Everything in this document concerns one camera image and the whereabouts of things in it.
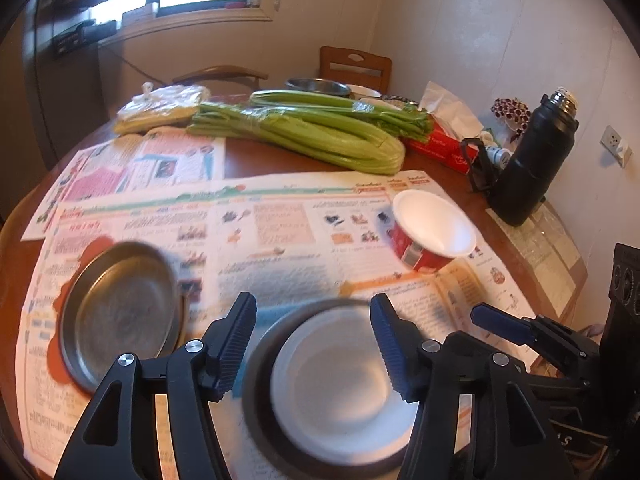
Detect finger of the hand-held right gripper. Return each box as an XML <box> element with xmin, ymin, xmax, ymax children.
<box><xmin>470</xmin><ymin>304</ymin><xmax>601</xmax><ymax>386</ymax></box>
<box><xmin>520</xmin><ymin>375</ymin><xmax>596</xmax><ymax>403</ymax></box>

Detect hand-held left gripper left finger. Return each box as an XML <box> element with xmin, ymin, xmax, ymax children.
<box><xmin>52</xmin><ymin>291</ymin><xmax>258</xmax><ymax>480</ymax></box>

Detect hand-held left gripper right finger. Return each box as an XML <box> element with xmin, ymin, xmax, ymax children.
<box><xmin>370</xmin><ymin>294</ymin><xmax>561</xmax><ymax>480</ymax></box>

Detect steel bowl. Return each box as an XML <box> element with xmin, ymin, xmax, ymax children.
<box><xmin>240</xmin><ymin>297</ymin><xmax>426</xmax><ymax>480</ymax></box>

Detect red paper bowl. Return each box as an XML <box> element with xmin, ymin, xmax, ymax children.
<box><xmin>270</xmin><ymin>307</ymin><xmax>421</xmax><ymax>461</ymax></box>
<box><xmin>387</xmin><ymin>189</ymin><xmax>478</xmax><ymax>273</ymax></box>

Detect metal plate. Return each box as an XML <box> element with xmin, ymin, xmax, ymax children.
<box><xmin>57</xmin><ymin>241</ymin><xmax>188</xmax><ymax>395</ymax></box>

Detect pink flower-shaped plate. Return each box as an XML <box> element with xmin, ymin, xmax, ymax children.
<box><xmin>47</xmin><ymin>235</ymin><xmax>191</xmax><ymax>386</ymax></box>

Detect large white newspaper sheet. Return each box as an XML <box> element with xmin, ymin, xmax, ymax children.
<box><xmin>14</xmin><ymin>170</ymin><xmax>543</xmax><ymax>480</ymax></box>

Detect black thermos flask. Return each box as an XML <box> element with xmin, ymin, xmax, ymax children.
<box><xmin>487</xmin><ymin>87</ymin><xmax>580</xmax><ymax>227</ymax></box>

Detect small white bottle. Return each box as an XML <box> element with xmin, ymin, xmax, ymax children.
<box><xmin>480</xmin><ymin>130</ymin><xmax>511</xmax><ymax>166</ymax></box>

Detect red tissue box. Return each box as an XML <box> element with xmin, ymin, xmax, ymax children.
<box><xmin>402</xmin><ymin>115</ymin><xmax>481</xmax><ymax>175</ymax></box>

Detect pink printed newspaper sheet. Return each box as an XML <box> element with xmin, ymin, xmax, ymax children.
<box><xmin>22</xmin><ymin>129</ymin><xmax>227</xmax><ymax>241</ymax></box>

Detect dark red artificial flowers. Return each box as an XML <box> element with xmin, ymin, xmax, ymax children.
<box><xmin>491</xmin><ymin>97</ymin><xmax>531</xmax><ymax>136</ymax></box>

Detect large celery bunch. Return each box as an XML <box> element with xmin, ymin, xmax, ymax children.
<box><xmin>187</xmin><ymin>101</ymin><xmax>406</xmax><ymax>176</ymax></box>

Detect patterned plate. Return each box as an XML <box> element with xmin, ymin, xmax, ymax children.
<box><xmin>382</xmin><ymin>94</ymin><xmax>421</xmax><ymax>111</ymax></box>

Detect bagged yellow vegetables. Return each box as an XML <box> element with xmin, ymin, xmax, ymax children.
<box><xmin>115</xmin><ymin>82</ymin><xmax>211</xmax><ymax>136</ymax></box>

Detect slim celery bunch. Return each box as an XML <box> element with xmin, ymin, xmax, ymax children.
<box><xmin>250</xmin><ymin>89</ymin><xmax>435</xmax><ymax>143</ymax></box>

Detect white ceramic bowl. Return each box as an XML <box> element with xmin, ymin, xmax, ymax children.
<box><xmin>345</xmin><ymin>84</ymin><xmax>383</xmax><ymax>101</ymax></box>

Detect steel basin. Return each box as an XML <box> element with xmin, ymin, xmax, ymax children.
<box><xmin>285</xmin><ymin>77</ymin><xmax>352</xmax><ymax>98</ymax></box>

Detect curved-back wooden chair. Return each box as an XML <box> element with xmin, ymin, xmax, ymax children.
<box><xmin>172</xmin><ymin>65</ymin><xmax>269</xmax><ymax>96</ymax></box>

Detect grey refrigerator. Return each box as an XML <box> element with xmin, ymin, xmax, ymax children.
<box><xmin>0</xmin><ymin>0</ymin><xmax>106</xmax><ymax>171</ymax></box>

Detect wooden chair with cutout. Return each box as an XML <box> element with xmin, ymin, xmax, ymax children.
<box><xmin>320</xmin><ymin>46</ymin><xmax>392</xmax><ymax>93</ymax></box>

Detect black flask strap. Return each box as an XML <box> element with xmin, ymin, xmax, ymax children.
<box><xmin>460</xmin><ymin>137</ymin><xmax>501</xmax><ymax>193</ymax></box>

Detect white wall socket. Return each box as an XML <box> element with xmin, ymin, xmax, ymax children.
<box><xmin>600</xmin><ymin>125</ymin><xmax>632</xmax><ymax>168</ymax></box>

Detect black cable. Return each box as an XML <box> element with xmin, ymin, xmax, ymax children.
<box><xmin>120</xmin><ymin>55</ymin><xmax>176</xmax><ymax>86</ymax></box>

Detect black wire rack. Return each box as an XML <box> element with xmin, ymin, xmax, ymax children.
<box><xmin>30</xmin><ymin>0</ymin><xmax>126</xmax><ymax>61</ymax></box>

